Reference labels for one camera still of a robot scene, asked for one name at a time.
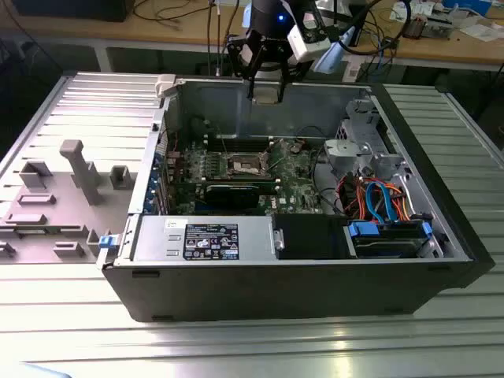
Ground green motherboard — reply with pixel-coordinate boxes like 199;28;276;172
167;135;335;216

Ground black graphics card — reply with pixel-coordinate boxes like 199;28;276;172
204;183;261;209

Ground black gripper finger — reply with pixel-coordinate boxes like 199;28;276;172
227;34;259;100
276;42;309;102

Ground beige case latch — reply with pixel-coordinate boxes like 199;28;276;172
154;73;176;98

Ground black computer case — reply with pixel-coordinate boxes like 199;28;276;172
11;0;129;23

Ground silver drive bay cage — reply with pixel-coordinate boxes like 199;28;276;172
323;98;413;186

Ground copper finned CPU cooler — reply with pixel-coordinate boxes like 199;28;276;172
401;10;427;40

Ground wooden desk white frame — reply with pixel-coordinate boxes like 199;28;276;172
0;0;504;74

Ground black CPU socket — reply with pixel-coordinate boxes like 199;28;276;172
222;150;273;179

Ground blue flat data cable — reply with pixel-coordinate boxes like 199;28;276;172
380;183;399;226
364;180;382;222

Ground silver square CPU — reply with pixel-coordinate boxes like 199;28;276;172
251;87;283;106

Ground blue flat box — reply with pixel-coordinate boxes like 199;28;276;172
440;0;493;17

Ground grey metal device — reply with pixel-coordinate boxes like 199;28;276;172
424;13;454;40

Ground orange red wire bundle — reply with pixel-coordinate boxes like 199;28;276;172
336;172;413;221

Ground hard disk in blue carrier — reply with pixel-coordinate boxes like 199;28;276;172
346;220;434;259

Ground black open PC case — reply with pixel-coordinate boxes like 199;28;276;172
96;74;496;324

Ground silver power supply unit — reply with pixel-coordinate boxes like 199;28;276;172
132;215;276;263

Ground grey parts rack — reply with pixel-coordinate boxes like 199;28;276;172
0;139;139;264

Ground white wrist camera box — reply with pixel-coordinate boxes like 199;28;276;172
287;25;332;64

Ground white printed papers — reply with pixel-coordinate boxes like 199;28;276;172
389;0;434;23
458;23;504;43

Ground black RAM slots bank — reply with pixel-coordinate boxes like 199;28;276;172
204;132;275;154
172;172;281;195

